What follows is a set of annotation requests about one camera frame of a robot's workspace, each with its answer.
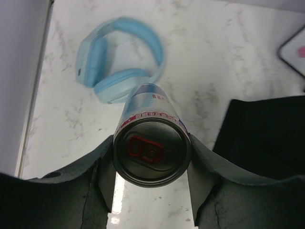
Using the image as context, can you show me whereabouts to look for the whiteboard with red writing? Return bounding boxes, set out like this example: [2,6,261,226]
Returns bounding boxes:
[277,26,305,78]

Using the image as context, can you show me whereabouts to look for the black canvas bag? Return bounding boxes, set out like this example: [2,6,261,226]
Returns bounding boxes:
[213,96,305,180]

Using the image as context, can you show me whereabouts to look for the blue headphones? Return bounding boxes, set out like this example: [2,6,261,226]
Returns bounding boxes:
[75,17,166,104]

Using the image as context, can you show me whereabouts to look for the silver can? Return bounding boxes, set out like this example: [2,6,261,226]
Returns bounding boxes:
[113,83,191,188]

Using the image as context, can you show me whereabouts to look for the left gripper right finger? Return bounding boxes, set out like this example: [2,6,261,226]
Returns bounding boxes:
[188,135,305,229]

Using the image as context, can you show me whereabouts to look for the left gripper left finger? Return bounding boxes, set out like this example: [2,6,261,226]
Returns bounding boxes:
[0,136,115,229]

